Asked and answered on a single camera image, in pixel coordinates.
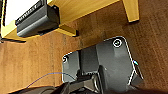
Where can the yellow air hockey table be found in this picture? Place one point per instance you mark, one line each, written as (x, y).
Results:
(33, 13)

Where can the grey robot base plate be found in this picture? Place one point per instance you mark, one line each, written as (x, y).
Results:
(110, 63)

